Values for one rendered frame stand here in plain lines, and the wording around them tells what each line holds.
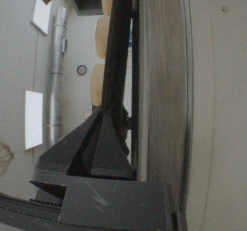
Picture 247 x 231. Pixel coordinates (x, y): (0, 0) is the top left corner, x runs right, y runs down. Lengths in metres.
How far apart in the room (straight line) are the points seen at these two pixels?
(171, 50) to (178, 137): 0.11
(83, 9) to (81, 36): 4.41
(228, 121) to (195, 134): 0.04
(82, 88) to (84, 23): 2.25
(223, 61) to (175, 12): 0.09
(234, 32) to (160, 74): 0.11
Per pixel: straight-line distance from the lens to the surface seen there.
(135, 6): 0.58
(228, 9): 0.24
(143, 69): 0.17
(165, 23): 0.20
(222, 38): 0.21
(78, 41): 5.16
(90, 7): 0.82
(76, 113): 4.64
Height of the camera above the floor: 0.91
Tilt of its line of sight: 1 degrees up
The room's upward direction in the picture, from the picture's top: 89 degrees counter-clockwise
